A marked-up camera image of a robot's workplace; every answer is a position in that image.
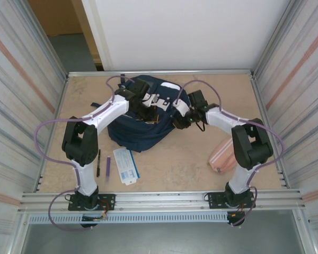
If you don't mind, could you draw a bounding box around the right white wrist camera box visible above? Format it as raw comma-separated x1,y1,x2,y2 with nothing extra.
171,99,191,117

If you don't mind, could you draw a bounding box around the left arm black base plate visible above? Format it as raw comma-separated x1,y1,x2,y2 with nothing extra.
68,194,116,212

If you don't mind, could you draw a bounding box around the pink striped pencil case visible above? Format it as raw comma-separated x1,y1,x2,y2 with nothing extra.
208,137,238,174

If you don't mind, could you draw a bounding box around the aluminium table edge bar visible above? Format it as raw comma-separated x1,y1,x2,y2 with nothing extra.
67,69,255,78

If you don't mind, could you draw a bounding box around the aluminium frame post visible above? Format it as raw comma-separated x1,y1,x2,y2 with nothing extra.
26,0,69,80
253,0,308,77

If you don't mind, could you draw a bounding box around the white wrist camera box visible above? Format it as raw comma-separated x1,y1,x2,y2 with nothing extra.
141,92,159,108
171,99,191,117

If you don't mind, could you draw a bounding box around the grey slotted cable duct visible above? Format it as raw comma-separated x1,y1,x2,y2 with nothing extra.
28,213,230,225

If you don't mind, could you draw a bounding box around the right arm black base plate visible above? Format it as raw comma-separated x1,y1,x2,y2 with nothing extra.
208,190,256,210

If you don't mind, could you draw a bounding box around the navy blue backpack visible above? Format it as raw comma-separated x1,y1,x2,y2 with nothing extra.
90,75,191,153

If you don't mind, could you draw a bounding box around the aluminium mounting rail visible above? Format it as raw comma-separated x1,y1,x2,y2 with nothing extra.
20,188,307,214

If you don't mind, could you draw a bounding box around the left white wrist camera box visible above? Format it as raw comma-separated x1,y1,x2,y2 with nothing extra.
141,92,159,108

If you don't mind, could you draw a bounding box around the white blue card package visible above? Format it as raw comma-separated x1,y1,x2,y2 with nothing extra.
113,147,142,187

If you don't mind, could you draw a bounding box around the red black wire bundle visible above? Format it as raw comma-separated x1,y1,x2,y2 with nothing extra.
82,201,115,222
227,202,247,220

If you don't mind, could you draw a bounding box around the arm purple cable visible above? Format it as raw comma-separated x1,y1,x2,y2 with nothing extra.
34,74,149,233
176,79,286,228

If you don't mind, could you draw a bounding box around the brown wooden board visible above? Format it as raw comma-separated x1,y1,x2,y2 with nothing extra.
28,0,85,37

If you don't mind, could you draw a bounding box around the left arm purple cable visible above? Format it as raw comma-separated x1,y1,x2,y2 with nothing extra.
34,74,149,233

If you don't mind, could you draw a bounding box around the purple pen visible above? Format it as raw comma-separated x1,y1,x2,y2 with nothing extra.
105,156,111,183

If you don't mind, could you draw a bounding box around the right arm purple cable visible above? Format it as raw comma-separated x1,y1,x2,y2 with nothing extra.
176,79,286,228

